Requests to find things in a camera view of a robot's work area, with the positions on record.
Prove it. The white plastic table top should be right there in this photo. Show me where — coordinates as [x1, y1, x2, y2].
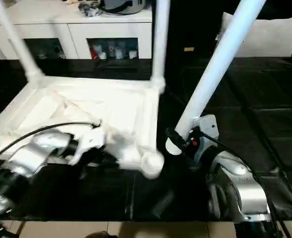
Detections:
[0, 74, 165, 180]

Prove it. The white plastic table leg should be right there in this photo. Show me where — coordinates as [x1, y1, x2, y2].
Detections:
[150, 0, 171, 89]
[0, 0, 45, 84]
[165, 0, 266, 156]

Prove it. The black table mat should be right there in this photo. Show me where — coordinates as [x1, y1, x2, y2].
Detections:
[0, 56, 292, 221]

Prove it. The black cabinet with yellow label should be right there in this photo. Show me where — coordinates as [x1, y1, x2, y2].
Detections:
[168, 0, 231, 59]

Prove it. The white glass-door cabinet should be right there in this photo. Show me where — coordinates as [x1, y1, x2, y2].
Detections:
[0, 0, 153, 61]

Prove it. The grey cushion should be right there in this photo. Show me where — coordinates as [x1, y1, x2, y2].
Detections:
[216, 12, 292, 58]

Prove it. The black gear on cabinet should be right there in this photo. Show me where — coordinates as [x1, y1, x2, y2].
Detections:
[79, 0, 151, 17]

